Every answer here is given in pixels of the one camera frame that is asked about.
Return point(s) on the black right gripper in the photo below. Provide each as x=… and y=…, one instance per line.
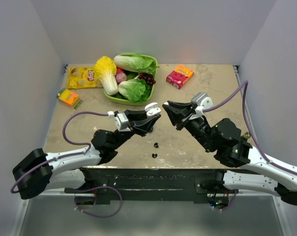
x=177, y=114

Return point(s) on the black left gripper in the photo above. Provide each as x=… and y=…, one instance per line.
x=145, y=125

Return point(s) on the white earbud charging case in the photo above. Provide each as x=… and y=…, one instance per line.
x=152, y=109

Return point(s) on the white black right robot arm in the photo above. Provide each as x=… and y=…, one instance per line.
x=263, y=173

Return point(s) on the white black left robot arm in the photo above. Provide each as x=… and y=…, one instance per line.
x=33, y=175

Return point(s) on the green lettuce front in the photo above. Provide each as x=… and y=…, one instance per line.
x=134, y=90

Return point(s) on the green lettuce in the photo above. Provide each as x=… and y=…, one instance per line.
x=136, y=63
x=134, y=90

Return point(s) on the green plastic bowl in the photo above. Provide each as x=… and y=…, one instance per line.
x=117, y=98

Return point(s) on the pink orange snack box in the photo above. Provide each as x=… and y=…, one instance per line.
x=179, y=76

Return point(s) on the dark red grapes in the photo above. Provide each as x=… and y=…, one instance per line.
x=148, y=78

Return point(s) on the red onion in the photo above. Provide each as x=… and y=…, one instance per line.
x=120, y=77

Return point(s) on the green lettuce back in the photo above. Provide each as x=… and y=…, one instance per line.
x=136, y=63

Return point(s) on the yellow napa cabbage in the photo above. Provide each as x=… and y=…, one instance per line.
x=105, y=70

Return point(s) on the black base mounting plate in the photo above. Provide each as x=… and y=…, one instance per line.
x=192, y=185

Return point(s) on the green glass bottle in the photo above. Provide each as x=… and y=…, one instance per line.
x=246, y=136

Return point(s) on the orange green sponge pack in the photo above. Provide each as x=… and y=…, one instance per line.
x=69, y=98

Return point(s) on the yellow Lays chips bag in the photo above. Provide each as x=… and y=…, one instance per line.
x=82, y=78

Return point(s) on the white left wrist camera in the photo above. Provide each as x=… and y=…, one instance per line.
x=120, y=119

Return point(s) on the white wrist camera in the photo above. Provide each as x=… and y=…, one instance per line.
x=120, y=119
x=201, y=102

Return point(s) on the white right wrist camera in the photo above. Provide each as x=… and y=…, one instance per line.
x=201, y=102

